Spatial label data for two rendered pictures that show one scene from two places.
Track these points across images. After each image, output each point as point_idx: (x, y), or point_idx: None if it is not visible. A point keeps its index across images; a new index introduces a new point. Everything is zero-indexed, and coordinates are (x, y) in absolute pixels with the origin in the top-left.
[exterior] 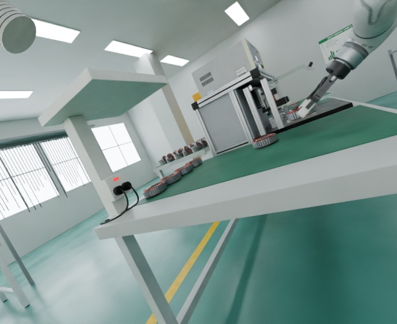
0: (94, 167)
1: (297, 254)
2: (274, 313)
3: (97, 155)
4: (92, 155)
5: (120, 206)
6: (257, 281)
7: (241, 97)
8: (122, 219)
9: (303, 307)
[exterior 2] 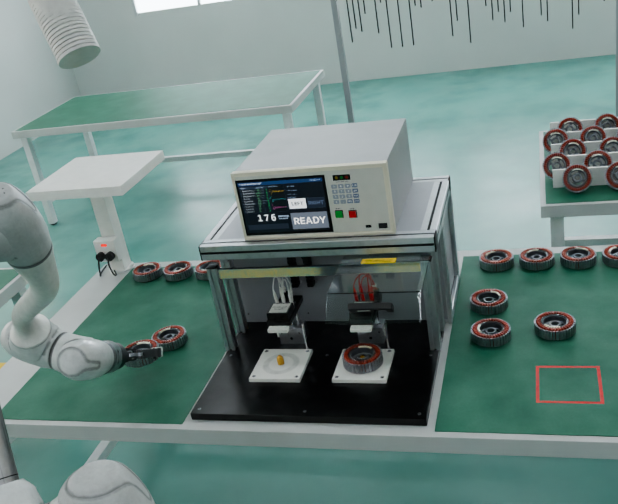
0: (97, 222)
1: (280, 499)
2: (190, 476)
3: (102, 213)
4: (97, 212)
5: (115, 265)
6: (244, 457)
7: None
8: (94, 281)
9: (188, 500)
